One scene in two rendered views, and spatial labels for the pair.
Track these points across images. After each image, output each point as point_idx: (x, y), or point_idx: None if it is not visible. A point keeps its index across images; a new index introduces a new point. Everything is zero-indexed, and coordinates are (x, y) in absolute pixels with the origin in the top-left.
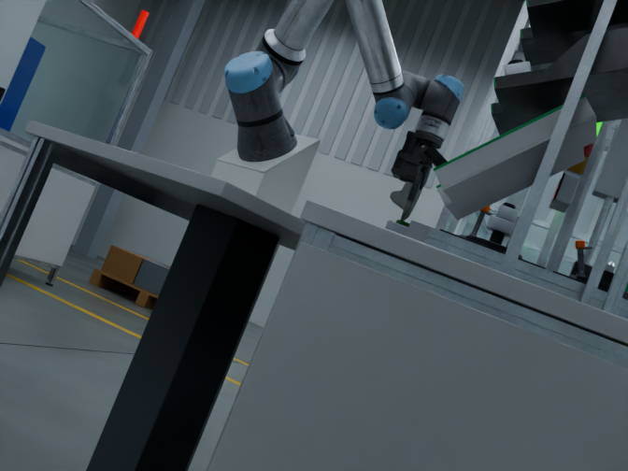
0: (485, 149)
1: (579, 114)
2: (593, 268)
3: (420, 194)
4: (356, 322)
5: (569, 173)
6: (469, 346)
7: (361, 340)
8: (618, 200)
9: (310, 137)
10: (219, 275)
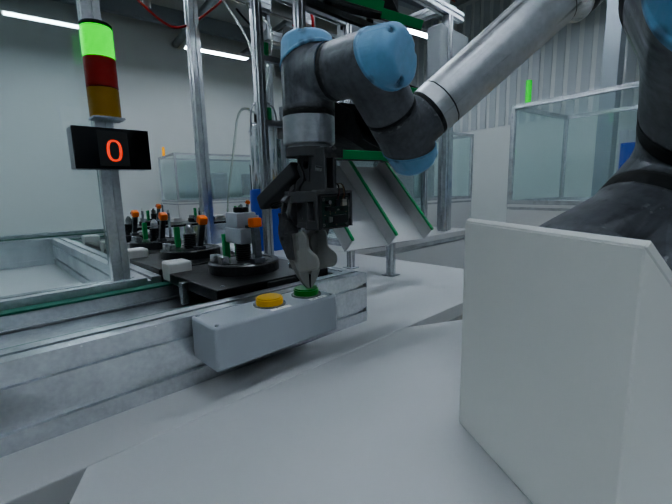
0: (412, 204)
1: (381, 168)
2: (273, 240)
3: (279, 238)
4: None
5: (115, 120)
6: None
7: None
8: (265, 185)
9: (489, 221)
10: None
